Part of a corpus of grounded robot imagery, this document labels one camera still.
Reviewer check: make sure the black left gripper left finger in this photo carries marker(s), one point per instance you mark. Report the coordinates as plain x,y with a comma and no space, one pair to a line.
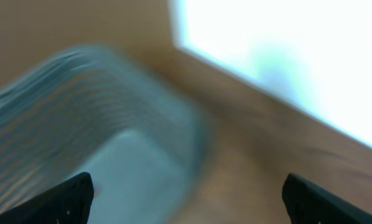
66,203

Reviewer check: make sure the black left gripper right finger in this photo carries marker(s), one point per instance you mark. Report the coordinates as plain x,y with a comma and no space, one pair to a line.
307,203

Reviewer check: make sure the grey plastic mesh basket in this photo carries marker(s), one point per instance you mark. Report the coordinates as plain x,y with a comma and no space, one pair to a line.
92,109

